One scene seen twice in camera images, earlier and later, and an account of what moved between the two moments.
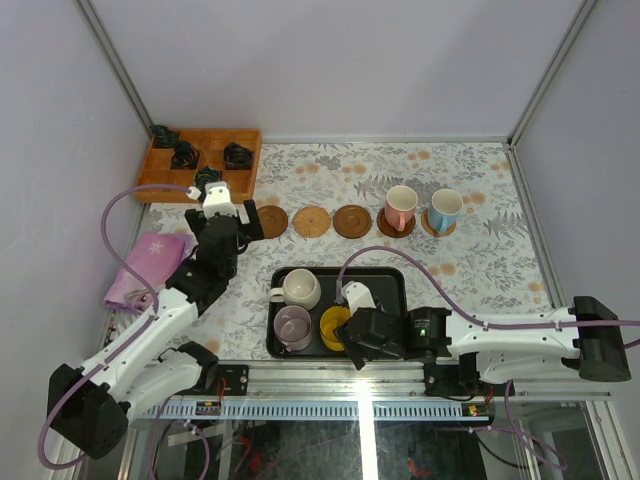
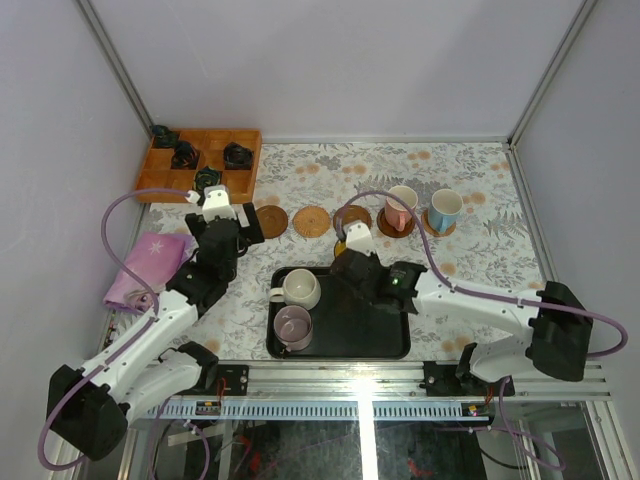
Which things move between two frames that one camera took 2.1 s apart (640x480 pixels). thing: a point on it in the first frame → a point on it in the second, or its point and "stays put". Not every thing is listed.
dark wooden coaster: x=389 y=230 stays put
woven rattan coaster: x=428 y=227 stays put
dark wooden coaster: x=273 y=221 stays put
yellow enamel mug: x=330 y=319 → x=339 y=247
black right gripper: x=371 y=354 → x=373 y=257
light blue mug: x=445 y=206 stays put
